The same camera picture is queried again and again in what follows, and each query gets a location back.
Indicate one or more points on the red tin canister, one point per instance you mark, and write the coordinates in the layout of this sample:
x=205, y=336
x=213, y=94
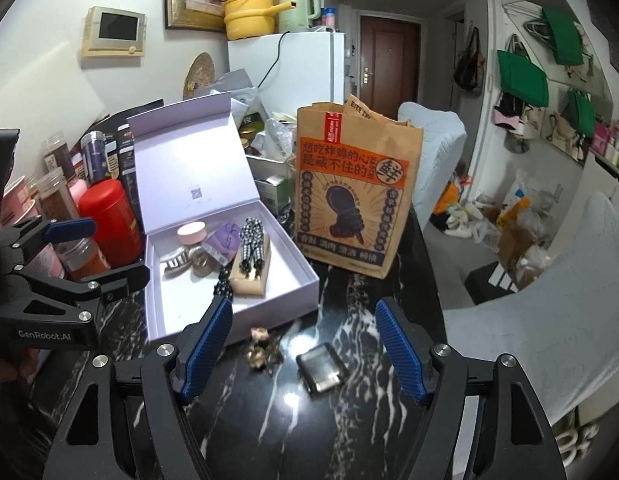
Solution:
x=111, y=220

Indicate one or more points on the dark brown door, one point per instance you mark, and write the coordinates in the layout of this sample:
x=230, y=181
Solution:
x=389, y=60

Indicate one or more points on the clear spice jar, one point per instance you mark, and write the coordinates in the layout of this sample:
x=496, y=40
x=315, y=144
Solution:
x=84, y=260
x=56, y=155
x=59, y=195

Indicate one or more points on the light green electric kettle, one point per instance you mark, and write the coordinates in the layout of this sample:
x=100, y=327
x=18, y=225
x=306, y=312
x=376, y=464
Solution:
x=297, y=7

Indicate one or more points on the white fridge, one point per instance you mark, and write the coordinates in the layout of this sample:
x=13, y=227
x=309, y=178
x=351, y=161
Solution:
x=299, y=70

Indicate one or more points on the black snack bag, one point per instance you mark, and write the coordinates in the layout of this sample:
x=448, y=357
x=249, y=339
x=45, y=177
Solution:
x=119, y=130

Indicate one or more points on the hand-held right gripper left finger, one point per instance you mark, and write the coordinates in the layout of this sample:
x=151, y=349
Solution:
x=209, y=345

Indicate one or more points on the brown printed paper bag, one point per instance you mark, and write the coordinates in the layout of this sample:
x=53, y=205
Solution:
x=359, y=185

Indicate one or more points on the square glass compact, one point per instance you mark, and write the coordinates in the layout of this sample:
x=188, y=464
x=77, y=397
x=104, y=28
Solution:
x=322, y=367

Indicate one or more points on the small pink bottle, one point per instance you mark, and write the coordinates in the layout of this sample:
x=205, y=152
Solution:
x=329, y=19

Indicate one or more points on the grey plastic bag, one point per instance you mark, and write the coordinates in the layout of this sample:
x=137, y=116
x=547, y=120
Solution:
x=229, y=82

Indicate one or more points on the pink round jar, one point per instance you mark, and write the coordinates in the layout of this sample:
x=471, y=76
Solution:
x=192, y=232

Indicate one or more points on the row of cosmetic bottles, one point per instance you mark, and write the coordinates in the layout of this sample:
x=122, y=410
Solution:
x=612, y=147

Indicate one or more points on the small flower hair clip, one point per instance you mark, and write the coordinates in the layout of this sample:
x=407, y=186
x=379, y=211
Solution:
x=262, y=350

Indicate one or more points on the white gift box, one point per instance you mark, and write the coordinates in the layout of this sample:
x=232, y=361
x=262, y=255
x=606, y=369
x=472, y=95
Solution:
x=189, y=170

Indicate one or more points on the green tote bag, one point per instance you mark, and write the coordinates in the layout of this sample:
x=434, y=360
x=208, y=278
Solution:
x=582, y=112
x=564, y=35
x=522, y=80

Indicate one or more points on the black polka dot hair clip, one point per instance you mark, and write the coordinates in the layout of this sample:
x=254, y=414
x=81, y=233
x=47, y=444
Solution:
x=222, y=282

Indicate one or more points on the wall intercom panel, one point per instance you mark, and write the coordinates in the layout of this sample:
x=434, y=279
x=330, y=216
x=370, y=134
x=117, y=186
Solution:
x=116, y=27

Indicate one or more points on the purple label clear jar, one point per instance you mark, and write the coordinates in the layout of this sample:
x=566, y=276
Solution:
x=95, y=157

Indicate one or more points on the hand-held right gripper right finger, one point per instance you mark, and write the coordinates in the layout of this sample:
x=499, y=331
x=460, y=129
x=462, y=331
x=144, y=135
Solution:
x=399, y=350

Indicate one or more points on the yellow pot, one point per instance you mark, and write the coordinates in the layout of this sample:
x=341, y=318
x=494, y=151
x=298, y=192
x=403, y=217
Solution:
x=249, y=17

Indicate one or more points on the white slippers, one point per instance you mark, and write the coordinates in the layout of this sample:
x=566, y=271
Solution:
x=574, y=442

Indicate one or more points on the brown translucent hair claw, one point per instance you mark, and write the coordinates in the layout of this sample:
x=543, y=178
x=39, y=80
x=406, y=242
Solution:
x=202, y=264

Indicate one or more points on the small green white carton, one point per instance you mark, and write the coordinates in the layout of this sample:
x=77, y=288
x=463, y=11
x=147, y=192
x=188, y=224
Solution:
x=274, y=192

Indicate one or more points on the pile of bags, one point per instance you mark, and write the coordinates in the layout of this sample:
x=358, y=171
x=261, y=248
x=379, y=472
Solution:
x=499, y=225

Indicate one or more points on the round woven mat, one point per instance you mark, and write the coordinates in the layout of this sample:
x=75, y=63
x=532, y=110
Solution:
x=202, y=75

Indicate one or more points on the pearly white hair claw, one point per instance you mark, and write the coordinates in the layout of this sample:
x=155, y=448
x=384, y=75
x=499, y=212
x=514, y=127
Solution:
x=175, y=261

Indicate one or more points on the pink paper cup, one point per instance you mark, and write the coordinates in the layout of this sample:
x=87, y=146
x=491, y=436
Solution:
x=19, y=200

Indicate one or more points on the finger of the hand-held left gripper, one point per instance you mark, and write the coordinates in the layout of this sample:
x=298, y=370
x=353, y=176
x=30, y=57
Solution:
x=69, y=229
x=124, y=277

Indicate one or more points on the crumpled clear plastic bag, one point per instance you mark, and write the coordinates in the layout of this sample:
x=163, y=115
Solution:
x=279, y=137

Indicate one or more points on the black hanging bag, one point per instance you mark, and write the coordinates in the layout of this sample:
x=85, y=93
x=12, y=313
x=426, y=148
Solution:
x=468, y=67

